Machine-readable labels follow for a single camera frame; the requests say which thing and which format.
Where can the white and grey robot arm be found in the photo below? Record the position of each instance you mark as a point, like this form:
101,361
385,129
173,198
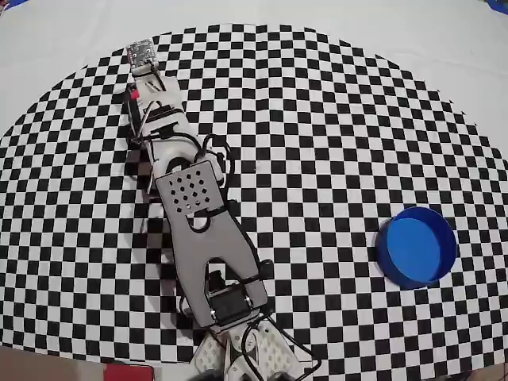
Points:
210,246

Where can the red flat box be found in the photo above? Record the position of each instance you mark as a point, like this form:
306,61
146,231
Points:
129,373

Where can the blue round box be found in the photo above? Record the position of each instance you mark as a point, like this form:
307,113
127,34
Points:
412,248

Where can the white checkerboard print mat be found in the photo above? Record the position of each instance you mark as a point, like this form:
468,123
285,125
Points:
79,47

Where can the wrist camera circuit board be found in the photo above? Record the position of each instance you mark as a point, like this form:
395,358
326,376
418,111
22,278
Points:
141,51

